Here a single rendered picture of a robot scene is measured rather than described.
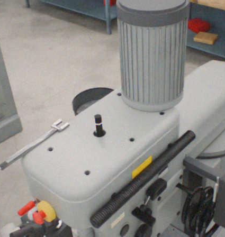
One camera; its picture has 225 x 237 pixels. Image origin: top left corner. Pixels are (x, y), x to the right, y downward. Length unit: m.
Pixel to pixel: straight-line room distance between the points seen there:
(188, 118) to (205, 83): 0.24
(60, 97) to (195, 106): 3.41
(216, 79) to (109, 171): 0.75
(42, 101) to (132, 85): 3.61
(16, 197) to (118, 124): 2.56
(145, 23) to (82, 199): 0.48
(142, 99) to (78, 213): 0.39
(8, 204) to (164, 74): 2.66
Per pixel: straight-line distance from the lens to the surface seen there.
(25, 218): 1.93
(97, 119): 1.06
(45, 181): 1.01
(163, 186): 1.23
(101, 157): 1.03
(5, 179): 3.80
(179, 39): 1.09
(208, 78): 1.60
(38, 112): 4.52
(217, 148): 1.56
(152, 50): 1.07
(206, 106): 1.44
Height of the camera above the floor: 2.59
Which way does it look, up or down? 38 degrees down
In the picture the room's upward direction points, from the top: 4 degrees counter-clockwise
